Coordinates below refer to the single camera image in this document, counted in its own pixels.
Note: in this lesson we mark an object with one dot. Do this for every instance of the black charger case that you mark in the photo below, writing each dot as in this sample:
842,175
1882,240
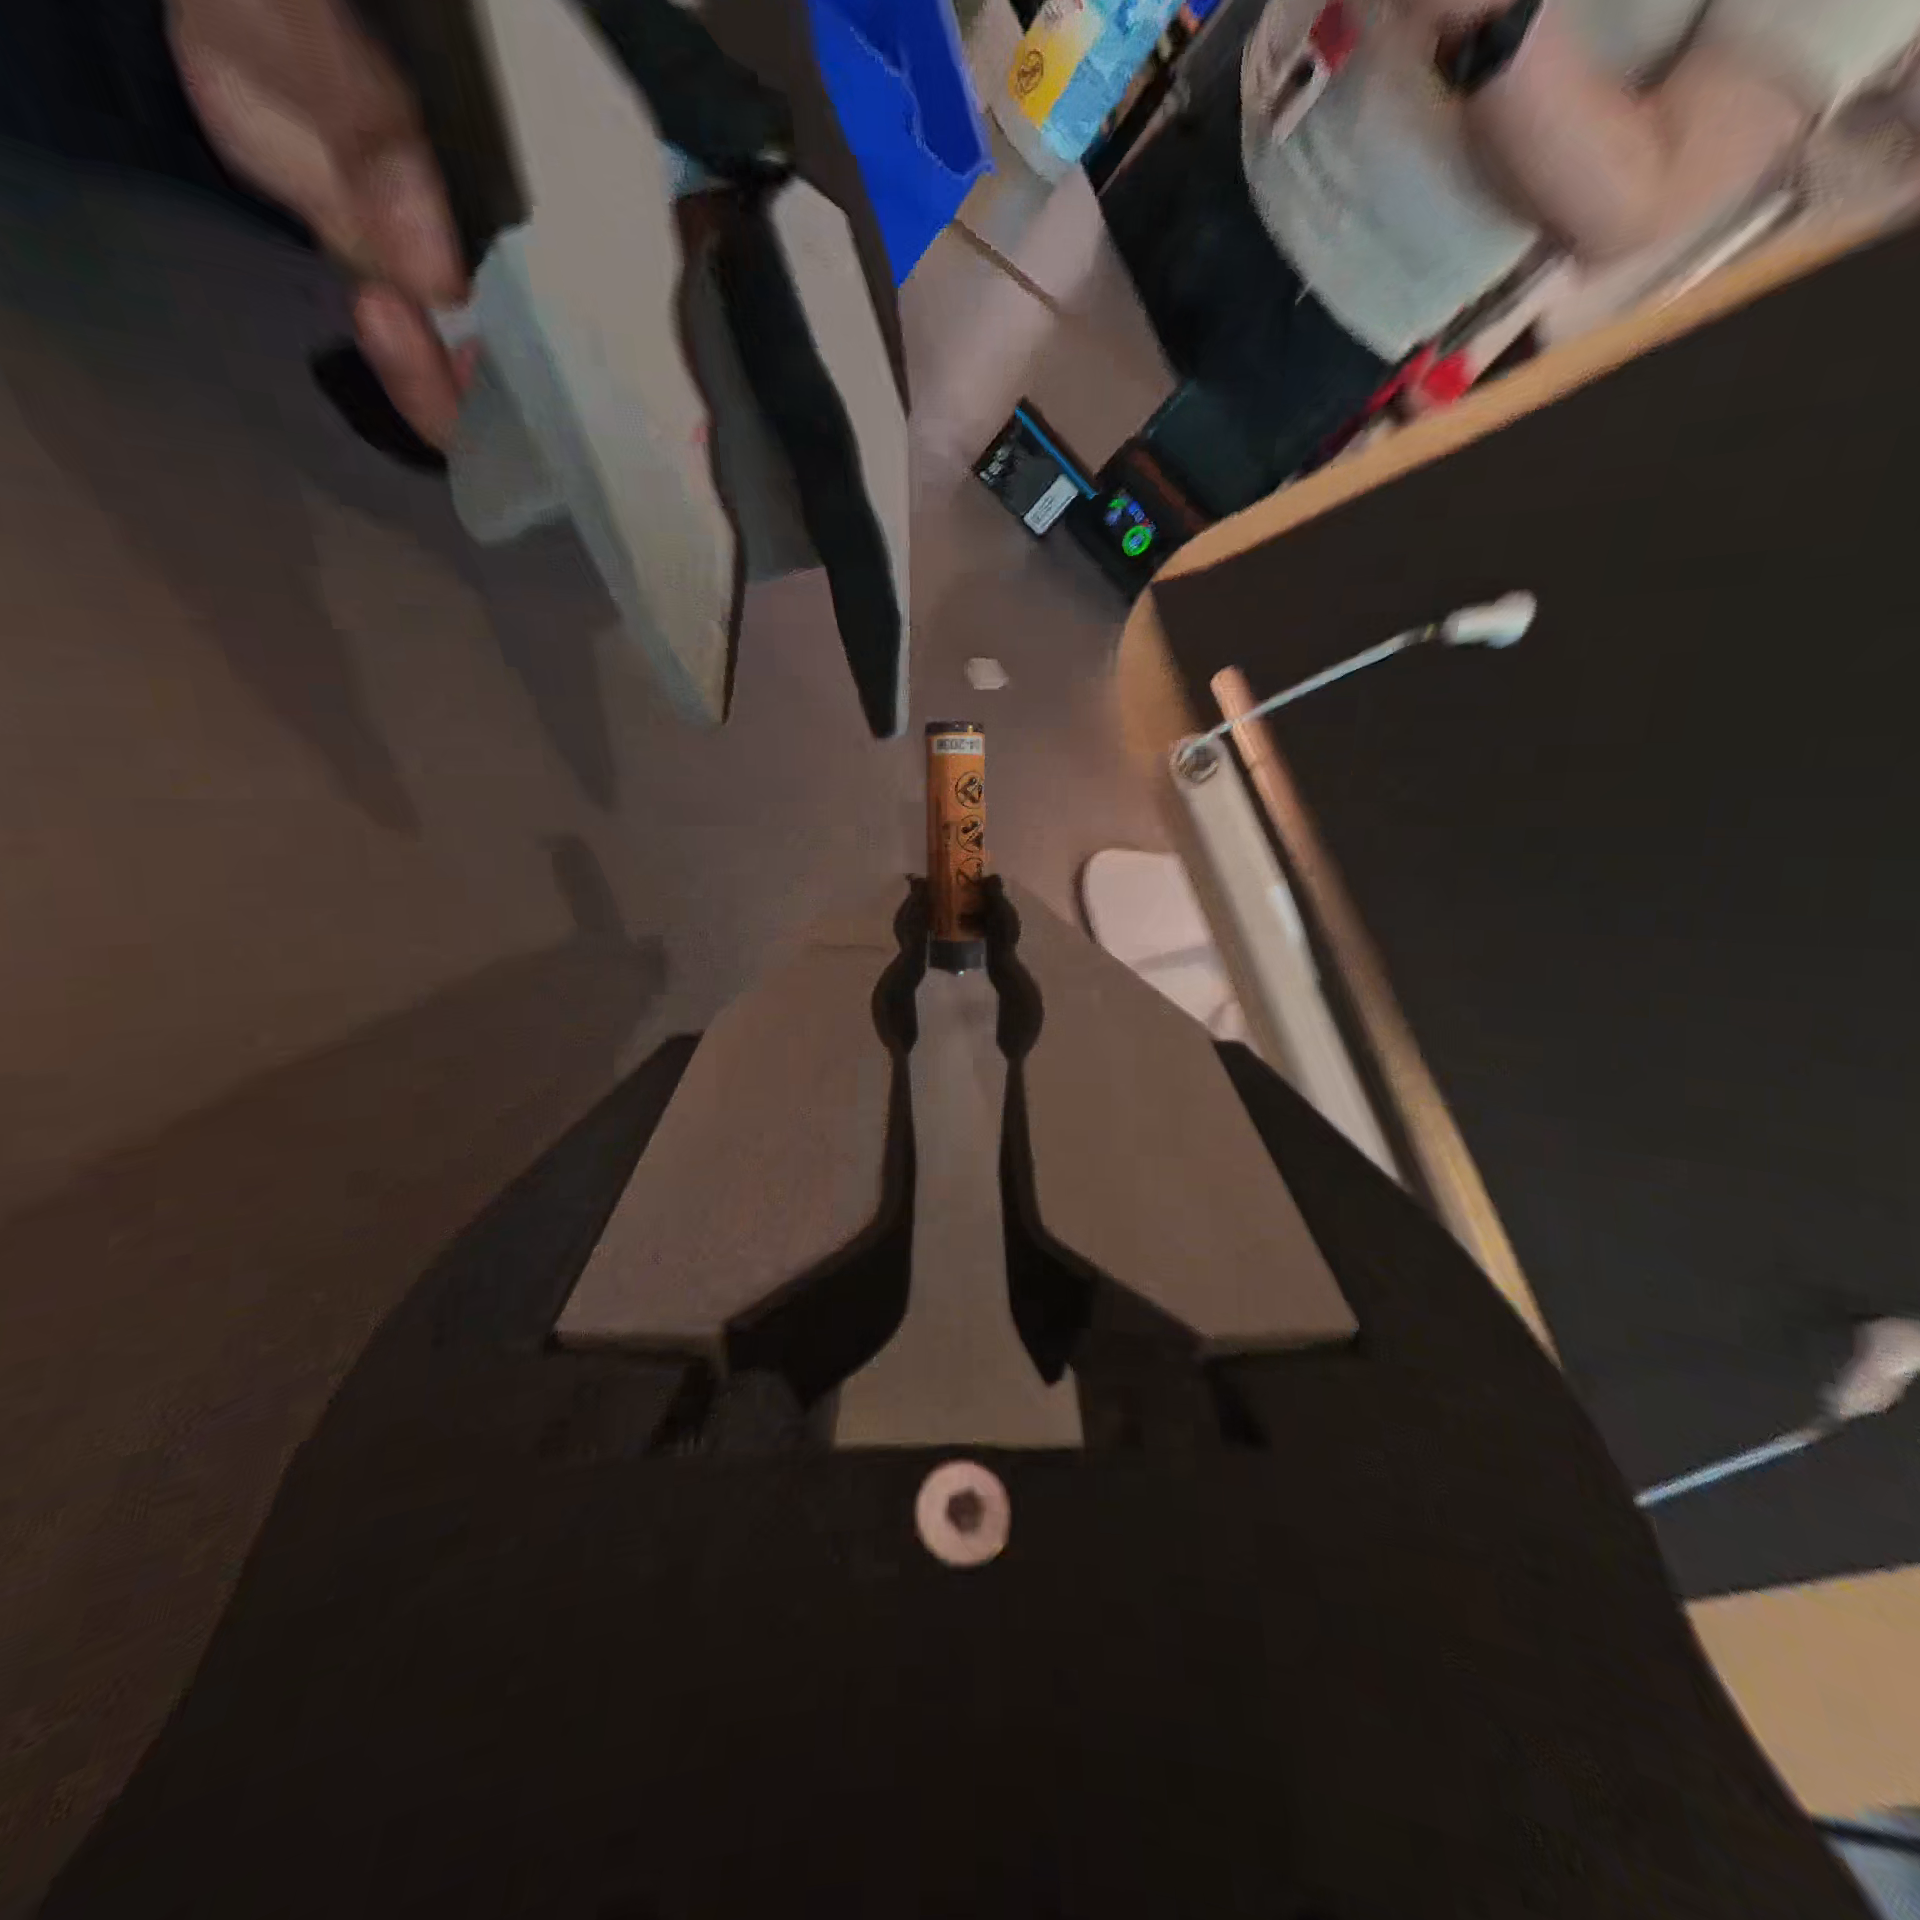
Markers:
1187,482

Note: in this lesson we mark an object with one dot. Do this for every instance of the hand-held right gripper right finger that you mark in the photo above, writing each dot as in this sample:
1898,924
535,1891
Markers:
1187,1186

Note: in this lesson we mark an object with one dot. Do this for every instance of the orange slim battery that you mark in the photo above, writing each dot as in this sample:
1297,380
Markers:
955,811

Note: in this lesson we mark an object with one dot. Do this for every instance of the person's left hand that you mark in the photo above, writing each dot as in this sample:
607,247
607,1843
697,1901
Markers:
315,119

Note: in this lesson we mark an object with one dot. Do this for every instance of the black wooden book stand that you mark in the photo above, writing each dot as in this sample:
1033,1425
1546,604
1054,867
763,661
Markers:
1651,898

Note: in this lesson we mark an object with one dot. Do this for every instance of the blue plastic bin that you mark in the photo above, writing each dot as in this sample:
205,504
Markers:
886,119

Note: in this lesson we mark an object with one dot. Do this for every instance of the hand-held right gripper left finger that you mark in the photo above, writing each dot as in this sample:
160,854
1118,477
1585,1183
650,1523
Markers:
750,1186

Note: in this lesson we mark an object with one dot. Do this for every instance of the white wipes canister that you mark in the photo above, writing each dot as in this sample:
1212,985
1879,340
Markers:
1097,75

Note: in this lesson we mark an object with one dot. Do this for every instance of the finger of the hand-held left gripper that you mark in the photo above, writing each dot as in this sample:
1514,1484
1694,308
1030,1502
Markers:
864,451
617,377

